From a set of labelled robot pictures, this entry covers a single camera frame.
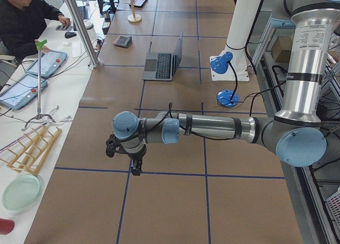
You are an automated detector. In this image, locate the cardboard box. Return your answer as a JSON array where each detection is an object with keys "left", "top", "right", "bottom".
[{"left": 271, "top": 36, "right": 292, "bottom": 63}]

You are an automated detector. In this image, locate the near blue teach pendant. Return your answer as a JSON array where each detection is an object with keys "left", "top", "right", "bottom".
[{"left": 1, "top": 73, "right": 48, "bottom": 110}]

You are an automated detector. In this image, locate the pale green plate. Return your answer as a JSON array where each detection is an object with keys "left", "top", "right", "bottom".
[{"left": 2, "top": 174, "right": 40, "bottom": 212}]

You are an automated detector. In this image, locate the blue teach pendant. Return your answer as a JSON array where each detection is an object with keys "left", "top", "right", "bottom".
[
  {"left": 1, "top": 73, "right": 48, "bottom": 110},
  {"left": 25, "top": 50, "right": 67, "bottom": 78}
]

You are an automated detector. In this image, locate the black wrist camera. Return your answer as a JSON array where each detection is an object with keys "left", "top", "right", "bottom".
[{"left": 106, "top": 134, "right": 120, "bottom": 158}]

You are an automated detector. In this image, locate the red cup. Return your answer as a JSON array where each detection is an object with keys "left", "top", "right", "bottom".
[{"left": 0, "top": 218, "right": 15, "bottom": 235}]

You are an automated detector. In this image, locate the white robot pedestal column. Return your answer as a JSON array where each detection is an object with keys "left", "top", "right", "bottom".
[{"left": 210, "top": 0, "right": 261, "bottom": 81}]

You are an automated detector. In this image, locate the wooden mug tree stand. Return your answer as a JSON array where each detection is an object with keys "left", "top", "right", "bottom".
[{"left": 127, "top": 0, "right": 142, "bottom": 23}]

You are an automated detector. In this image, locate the far blue teach pendant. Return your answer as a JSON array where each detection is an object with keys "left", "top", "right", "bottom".
[{"left": 25, "top": 50, "right": 67, "bottom": 78}]

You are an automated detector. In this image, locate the metal grabber tool green handle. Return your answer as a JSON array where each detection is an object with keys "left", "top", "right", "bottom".
[{"left": 22, "top": 39, "right": 56, "bottom": 131}]

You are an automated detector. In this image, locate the person in black sweater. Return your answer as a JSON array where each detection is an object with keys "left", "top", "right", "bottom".
[{"left": 1, "top": 0, "right": 71, "bottom": 59}]

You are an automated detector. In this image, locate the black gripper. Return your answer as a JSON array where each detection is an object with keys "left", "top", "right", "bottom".
[{"left": 129, "top": 145, "right": 147, "bottom": 176}]

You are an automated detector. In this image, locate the wooden dish rack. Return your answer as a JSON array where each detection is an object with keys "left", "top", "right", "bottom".
[{"left": 1, "top": 125, "right": 62, "bottom": 176}]

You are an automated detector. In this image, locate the blue desk lamp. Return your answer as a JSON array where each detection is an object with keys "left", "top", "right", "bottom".
[{"left": 210, "top": 51, "right": 239, "bottom": 107}]

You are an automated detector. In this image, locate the black computer mouse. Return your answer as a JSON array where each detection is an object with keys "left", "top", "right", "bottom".
[{"left": 64, "top": 31, "right": 77, "bottom": 39}]

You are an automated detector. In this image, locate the aluminium frame post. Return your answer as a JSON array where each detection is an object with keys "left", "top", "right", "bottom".
[{"left": 64, "top": 0, "right": 100, "bottom": 69}]

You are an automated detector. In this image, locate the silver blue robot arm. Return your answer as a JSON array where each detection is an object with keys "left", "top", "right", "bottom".
[{"left": 106, "top": 0, "right": 339, "bottom": 175}]

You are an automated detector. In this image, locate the grey plastic basket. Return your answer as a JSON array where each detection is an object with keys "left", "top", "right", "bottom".
[{"left": 326, "top": 188, "right": 340, "bottom": 228}]

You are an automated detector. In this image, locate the grey laptop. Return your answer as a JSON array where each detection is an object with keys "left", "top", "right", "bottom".
[{"left": 142, "top": 32, "right": 183, "bottom": 81}]

